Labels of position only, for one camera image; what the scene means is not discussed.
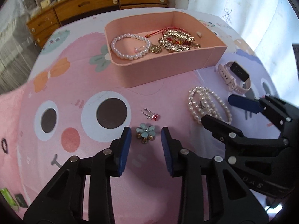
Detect multi-strand pearl bracelet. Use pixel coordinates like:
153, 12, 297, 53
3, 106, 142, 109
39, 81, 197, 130
186, 86, 232, 125

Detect pink smart watch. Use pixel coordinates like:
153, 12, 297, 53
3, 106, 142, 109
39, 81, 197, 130
217, 61, 251, 95

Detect green snack packet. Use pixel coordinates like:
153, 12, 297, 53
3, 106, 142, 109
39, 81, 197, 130
1, 188, 19, 212

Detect small pink gem ring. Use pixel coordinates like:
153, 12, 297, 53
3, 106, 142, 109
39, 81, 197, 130
141, 108, 160, 122

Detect white floral curtain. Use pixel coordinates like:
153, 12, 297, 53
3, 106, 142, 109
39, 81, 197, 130
174, 0, 299, 101

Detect cartoon printed table mat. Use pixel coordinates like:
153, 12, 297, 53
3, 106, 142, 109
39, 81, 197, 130
16, 10, 284, 224

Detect small black square object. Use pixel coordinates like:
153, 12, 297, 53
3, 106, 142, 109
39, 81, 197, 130
15, 193, 28, 208

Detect white pearl bracelet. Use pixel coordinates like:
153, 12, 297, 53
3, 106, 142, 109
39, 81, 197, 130
110, 33, 152, 61

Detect red string bracelet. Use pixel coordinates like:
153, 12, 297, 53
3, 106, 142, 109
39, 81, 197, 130
145, 26, 202, 50

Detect pink rectangular tray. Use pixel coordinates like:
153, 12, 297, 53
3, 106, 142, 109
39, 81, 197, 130
104, 11, 227, 88

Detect flower brooch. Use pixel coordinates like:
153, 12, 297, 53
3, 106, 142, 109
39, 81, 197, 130
136, 123, 156, 144

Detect round gold pendant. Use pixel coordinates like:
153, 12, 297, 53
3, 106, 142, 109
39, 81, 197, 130
149, 45, 162, 54

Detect wooden desk with drawers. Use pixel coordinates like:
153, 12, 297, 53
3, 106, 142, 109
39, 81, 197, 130
27, 0, 168, 48

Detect bed with white cover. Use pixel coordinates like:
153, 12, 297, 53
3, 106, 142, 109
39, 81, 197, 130
1, 0, 41, 94

